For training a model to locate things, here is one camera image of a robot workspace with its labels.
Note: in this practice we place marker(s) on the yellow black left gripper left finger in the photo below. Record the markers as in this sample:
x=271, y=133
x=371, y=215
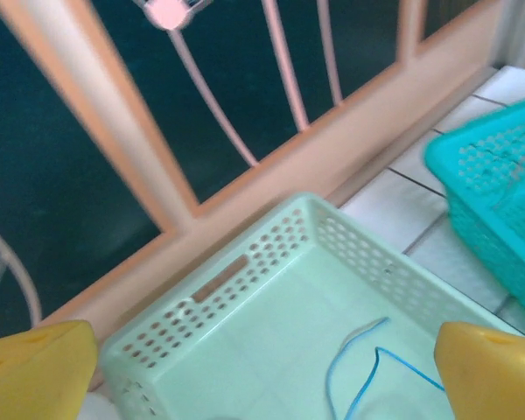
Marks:
x=35, y=372

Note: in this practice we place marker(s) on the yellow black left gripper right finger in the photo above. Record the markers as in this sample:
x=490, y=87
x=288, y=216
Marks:
x=494, y=372

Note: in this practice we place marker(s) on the teal perforated plastic basket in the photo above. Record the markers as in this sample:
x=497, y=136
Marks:
x=499, y=197

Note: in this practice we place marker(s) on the pale green perforated plastic basket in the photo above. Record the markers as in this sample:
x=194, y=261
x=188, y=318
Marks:
x=289, y=328

